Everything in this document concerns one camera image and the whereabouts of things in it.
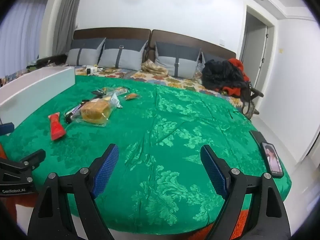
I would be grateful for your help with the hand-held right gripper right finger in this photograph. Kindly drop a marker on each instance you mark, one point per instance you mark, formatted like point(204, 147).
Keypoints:
point(215, 170)

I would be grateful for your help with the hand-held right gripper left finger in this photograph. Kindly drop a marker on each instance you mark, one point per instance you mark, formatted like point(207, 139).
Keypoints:
point(105, 170)

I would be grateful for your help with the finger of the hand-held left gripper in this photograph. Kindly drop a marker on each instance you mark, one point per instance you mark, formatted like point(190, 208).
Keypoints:
point(35, 156)
point(6, 128)

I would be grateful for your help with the red snack packet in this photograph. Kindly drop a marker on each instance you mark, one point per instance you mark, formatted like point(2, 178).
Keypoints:
point(56, 127)

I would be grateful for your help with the white storage box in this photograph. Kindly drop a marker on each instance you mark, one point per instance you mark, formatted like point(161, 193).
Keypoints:
point(37, 90)

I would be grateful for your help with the clear bread packet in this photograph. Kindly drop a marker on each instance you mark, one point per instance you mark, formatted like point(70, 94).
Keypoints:
point(96, 111)

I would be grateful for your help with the clear packet with dark utensils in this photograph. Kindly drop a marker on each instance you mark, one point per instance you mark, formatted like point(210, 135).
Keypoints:
point(73, 111)

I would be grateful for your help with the silver snack packet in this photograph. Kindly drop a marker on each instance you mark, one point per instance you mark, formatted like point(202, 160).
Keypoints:
point(115, 101)

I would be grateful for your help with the black snack packet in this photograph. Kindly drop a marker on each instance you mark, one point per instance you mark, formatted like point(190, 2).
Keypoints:
point(97, 93)

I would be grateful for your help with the small orange snack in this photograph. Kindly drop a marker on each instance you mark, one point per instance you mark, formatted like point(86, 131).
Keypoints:
point(131, 96)

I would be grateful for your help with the yellow snack packet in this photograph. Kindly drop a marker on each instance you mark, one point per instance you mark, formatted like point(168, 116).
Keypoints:
point(106, 89)

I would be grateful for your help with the long clear biscuit packet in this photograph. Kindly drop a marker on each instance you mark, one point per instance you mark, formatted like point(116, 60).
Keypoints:
point(121, 90)

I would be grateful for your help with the black flat device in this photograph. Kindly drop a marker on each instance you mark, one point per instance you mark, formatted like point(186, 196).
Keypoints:
point(257, 136)

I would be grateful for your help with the black-cased smartphone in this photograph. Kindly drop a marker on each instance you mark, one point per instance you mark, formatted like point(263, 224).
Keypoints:
point(272, 160)

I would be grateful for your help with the green patterned blanket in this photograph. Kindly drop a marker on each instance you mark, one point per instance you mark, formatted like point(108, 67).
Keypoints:
point(162, 130)

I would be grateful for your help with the dark cloth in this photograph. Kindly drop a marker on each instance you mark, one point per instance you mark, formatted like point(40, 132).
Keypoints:
point(53, 58)

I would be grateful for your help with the white sheer curtain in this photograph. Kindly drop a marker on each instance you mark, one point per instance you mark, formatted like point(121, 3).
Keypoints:
point(20, 35)

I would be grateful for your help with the black jacket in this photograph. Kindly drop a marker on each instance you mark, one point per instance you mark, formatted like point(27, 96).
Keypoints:
point(220, 73)

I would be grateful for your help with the white charger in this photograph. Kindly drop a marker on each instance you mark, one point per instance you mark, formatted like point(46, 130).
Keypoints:
point(91, 70)

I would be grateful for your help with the beige knitted cloth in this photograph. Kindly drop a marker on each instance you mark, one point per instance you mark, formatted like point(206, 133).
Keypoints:
point(152, 67)

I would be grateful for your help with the grey curtain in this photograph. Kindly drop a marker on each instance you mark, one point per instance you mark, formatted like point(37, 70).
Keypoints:
point(67, 17)

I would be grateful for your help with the white door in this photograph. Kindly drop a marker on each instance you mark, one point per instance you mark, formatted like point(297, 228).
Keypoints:
point(255, 45)

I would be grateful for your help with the white wall switch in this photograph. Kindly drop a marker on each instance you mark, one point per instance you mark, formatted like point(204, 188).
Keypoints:
point(221, 42)

